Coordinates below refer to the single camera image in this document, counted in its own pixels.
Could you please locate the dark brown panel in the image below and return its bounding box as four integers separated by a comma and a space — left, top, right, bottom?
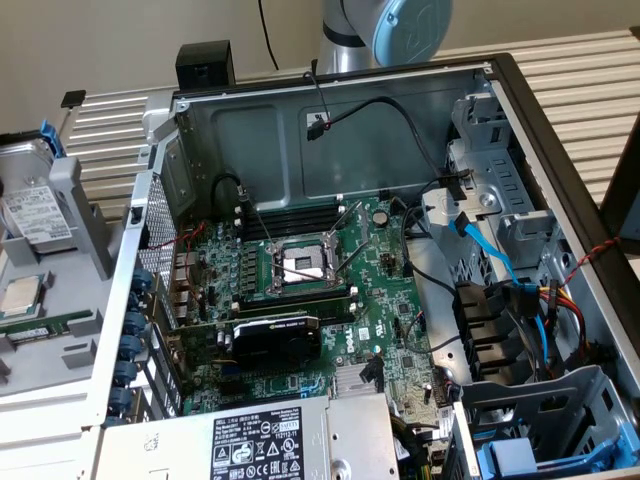
598, 113, 640, 242

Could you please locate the small black box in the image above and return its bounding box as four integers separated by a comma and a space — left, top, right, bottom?
175, 41, 237, 92

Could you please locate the red black twisted wire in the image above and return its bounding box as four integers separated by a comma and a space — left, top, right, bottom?
558, 236, 625, 302

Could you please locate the blue drive caddy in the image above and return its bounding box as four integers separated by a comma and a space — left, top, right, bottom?
452, 364, 640, 480

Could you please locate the blue data wire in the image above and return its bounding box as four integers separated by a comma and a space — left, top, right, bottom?
448, 212, 554, 359

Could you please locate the silver CPU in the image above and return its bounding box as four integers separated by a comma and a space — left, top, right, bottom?
0, 273, 45, 320

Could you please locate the grey parts rack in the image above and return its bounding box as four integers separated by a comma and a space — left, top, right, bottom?
0, 155, 132, 401

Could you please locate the black wire with loose plug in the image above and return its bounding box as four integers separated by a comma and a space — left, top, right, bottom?
303, 71, 475, 201

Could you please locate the empty blue disk carrier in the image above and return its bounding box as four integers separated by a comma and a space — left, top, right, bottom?
474, 419, 640, 474

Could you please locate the CPU socket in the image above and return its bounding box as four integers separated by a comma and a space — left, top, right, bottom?
263, 233, 352, 297

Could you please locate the silver heat sink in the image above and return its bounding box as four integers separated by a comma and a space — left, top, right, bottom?
333, 363, 380, 397

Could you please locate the black plastic shroud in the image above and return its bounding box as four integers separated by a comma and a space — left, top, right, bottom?
452, 281, 532, 387

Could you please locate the open PC case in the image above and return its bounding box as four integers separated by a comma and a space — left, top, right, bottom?
82, 51, 640, 480

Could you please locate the thin black wire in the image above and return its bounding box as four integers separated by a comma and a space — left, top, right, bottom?
398, 196, 464, 354

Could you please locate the thin red wire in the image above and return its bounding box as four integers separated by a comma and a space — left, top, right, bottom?
148, 221, 209, 314

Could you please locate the hard disk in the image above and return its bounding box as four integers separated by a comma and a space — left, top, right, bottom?
0, 119, 77, 254

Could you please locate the green RAM stick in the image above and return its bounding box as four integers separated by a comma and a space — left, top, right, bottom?
0, 309, 95, 344

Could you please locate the metal socket cover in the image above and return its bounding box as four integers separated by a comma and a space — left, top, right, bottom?
325, 199, 372, 242

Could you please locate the green motherboard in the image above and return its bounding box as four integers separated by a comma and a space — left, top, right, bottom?
172, 192, 454, 419

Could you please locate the black graphics card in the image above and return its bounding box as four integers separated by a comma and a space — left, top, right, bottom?
167, 312, 324, 370

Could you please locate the thin black wall cable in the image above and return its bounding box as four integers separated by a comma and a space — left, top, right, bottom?
257, 0, 282, 71

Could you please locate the braided power wire bundle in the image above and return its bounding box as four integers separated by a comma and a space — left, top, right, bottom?
389, 412, 451, 480

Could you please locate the grey power supply unit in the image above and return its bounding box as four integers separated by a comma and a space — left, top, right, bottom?
97, 391, 401, 480

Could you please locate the metal drive cage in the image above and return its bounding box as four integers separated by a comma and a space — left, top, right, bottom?
421, 91, 557, 274

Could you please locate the metal locking lever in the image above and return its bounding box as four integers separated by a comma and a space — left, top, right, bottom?
333, 233, 372, 281
238, 185, 275, 251

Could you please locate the looped black wire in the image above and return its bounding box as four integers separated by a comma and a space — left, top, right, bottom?
211, 172, 251, 214

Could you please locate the red yellow power wire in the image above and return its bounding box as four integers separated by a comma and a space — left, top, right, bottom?
546, 278, 591, 374

